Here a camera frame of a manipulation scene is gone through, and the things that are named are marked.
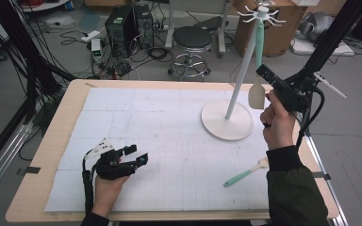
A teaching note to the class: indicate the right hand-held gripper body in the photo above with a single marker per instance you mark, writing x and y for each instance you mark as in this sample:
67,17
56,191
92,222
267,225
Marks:
292,97

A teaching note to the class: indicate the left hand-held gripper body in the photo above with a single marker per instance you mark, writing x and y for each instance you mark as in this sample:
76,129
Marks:
113,169

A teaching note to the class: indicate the white hook rack stand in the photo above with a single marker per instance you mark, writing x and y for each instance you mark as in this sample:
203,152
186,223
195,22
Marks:
226,122

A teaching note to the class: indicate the person's left hand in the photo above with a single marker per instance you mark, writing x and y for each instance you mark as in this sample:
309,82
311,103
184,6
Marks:
108,194

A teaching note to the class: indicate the person's right hand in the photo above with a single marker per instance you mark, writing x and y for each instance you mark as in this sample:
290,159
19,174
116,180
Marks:
279,128

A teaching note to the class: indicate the brown cardboard box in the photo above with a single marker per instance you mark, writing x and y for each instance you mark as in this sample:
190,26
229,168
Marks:
290,34

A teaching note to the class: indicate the white flat board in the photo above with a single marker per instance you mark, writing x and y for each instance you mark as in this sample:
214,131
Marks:
320,48

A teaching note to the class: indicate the white foam mat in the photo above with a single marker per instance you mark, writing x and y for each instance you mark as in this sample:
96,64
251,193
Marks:
94,103

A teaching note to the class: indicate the wooden table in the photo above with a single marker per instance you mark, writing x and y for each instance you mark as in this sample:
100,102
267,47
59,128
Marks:
61,125

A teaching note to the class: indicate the grey bag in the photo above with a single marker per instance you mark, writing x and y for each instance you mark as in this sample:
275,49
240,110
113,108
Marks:
317,26

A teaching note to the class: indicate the black flat device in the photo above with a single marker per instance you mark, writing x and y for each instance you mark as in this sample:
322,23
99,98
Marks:
209,23

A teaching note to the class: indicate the black tape strip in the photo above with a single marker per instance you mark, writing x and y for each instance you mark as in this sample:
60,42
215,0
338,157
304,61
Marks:
31,170
326,176

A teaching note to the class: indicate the black round stool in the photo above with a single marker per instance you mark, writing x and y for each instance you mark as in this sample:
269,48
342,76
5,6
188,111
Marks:
191,37

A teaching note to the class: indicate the white power supply unit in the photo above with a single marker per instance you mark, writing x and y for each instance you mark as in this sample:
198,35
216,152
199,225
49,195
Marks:
96,50

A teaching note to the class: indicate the large black computer tower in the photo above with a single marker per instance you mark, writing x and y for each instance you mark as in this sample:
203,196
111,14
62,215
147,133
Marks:
119,31

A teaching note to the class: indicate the white power strip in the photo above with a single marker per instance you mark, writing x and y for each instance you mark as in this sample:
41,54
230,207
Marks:
90,36

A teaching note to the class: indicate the slim black computer tower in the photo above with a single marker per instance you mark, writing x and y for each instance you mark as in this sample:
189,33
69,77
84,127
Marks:
144,28

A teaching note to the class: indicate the white round table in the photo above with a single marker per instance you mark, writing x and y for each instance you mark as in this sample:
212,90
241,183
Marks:
44,7

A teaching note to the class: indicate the black metal frame stand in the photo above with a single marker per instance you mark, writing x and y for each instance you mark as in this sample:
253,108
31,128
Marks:
342,34
19,31

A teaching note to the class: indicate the aluminium rail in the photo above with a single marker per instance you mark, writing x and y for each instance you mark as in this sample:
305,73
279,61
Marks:
3,157
337,207

